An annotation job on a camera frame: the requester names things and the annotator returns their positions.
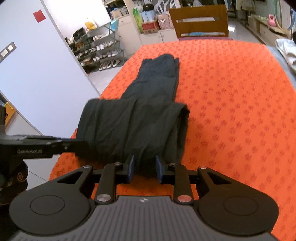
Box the white folded padded jacket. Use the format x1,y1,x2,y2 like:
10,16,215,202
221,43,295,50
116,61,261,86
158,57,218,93
275,39,296,72

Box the metal shoe rack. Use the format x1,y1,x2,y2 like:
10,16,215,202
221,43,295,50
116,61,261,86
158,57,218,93
65,20,126,74

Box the pink kettlebell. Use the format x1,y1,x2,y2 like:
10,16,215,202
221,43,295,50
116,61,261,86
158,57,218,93
267,14,276,27

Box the purple laundry basket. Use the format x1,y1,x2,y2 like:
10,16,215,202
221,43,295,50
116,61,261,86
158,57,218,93
178,36,233,41

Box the dark grey sweatpants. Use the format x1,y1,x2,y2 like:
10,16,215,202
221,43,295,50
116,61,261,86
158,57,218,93
75,54,189,176

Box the orange floral table mat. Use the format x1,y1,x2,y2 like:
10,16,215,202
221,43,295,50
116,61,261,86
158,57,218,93
49,39,296,241

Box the cream low cabinet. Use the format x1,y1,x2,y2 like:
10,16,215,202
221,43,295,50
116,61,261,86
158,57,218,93
247,15,289,47

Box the wooden chair by basket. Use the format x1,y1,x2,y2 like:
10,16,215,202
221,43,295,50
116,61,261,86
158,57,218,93
169,4,229,39

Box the colourful hula hoop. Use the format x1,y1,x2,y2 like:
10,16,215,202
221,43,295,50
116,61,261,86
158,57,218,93
273,0,295,32

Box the white storage cabinet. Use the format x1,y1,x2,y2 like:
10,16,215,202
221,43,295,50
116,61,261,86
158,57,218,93
111,9,179,54

